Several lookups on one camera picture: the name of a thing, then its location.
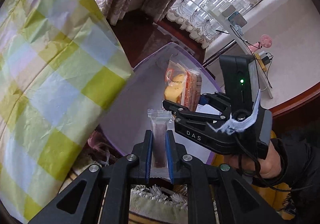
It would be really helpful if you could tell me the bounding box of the orange bag of bread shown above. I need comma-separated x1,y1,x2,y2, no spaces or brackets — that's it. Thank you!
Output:
164,55,202,112

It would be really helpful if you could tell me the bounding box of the brown bar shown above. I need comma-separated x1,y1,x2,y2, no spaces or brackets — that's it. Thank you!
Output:
147,109,172,180

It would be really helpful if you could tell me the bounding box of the right hand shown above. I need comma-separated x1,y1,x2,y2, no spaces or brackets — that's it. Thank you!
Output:
223,142,281,179

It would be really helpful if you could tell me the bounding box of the striped sofa cushion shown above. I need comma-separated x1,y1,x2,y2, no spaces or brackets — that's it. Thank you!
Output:
60,151,188,223

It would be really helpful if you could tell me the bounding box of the purple storage box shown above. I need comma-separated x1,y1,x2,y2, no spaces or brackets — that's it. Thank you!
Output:
99,42,221,155

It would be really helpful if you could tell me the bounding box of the pink handheld fan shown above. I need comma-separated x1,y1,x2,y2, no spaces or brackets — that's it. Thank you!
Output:
248,34,272,53

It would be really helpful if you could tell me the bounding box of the white side table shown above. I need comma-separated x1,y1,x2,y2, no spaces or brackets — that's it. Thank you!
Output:
204,7,273,99

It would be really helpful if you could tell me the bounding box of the checkered plastic tablecloth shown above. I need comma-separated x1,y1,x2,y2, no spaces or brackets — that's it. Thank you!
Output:
1,0,133,223

